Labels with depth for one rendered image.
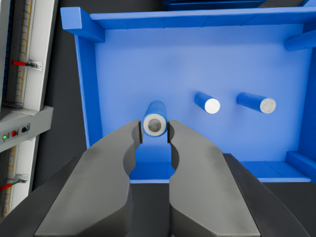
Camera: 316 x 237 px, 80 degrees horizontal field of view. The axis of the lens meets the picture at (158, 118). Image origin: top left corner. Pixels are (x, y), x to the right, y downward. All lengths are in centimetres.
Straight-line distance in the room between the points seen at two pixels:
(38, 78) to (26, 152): 29
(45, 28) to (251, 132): 68
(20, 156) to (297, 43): 87
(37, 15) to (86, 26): 56
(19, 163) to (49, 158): 12
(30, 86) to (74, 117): 19
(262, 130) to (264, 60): 10
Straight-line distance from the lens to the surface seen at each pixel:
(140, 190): 91
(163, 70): 27
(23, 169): 91
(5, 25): 64
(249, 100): 26
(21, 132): 76
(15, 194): 98
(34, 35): 78
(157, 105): 16
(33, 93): 80
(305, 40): 29
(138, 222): 101
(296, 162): 33
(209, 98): 21
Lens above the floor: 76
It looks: 77 degrees down
